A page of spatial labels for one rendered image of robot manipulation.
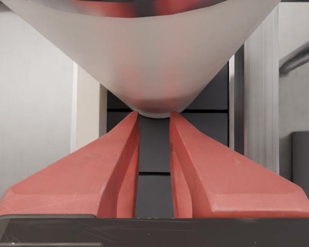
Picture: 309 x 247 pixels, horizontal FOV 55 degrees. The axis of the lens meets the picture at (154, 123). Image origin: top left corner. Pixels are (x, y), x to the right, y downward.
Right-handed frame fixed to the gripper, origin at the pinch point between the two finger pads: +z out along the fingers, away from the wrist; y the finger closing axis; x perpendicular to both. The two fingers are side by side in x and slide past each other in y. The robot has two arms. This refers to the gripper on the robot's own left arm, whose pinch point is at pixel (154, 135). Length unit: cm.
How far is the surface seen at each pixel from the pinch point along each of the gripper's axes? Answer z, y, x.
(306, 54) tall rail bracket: 7.6, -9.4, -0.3
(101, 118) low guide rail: 2.6, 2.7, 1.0
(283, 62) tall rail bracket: 10.3, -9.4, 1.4
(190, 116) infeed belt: 5.1, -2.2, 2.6
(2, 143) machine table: 8.3, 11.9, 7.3
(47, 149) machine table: 7.9, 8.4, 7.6
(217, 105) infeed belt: 5.5, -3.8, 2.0
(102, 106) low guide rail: 3.3, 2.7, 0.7
